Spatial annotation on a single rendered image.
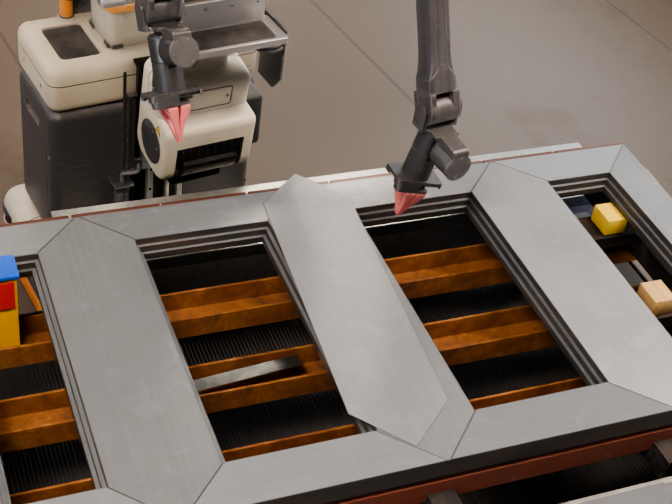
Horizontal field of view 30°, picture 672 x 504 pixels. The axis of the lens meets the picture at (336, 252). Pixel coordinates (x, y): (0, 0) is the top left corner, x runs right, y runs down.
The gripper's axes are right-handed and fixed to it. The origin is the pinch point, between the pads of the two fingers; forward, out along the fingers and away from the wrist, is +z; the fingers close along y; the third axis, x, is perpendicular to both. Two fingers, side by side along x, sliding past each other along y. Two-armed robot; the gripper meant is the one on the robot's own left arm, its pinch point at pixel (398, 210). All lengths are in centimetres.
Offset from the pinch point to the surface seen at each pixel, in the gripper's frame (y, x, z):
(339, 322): -22.6, -27.4, 6.3
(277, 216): -23.5, 3.8, 6.2
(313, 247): -19.9, -6.6, 5.5
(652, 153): 174, 109, 44
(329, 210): -13.1, 3.4, 3.6
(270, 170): 44, 127, 77
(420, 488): -20, -62, 12
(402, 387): -18.0, -45.1, 5.3
